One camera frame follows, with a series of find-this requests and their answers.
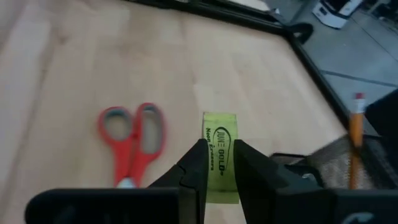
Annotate yellow pencil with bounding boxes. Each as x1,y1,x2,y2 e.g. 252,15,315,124
347,92,367,190

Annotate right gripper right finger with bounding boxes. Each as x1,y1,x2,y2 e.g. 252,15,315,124
233,139,323,224

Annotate black mesh desk organizer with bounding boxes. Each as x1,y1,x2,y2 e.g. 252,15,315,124
269,89,398,191

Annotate yellow-green eraser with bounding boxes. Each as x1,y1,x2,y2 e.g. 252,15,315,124
201,111,241,205

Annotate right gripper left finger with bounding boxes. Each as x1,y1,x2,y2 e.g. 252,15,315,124
149,138,209,224

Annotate red-handled scissors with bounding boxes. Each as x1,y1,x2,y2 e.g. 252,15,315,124
96,102,167,189

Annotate white floor appliance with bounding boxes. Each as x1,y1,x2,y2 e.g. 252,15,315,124
312,0,364,30

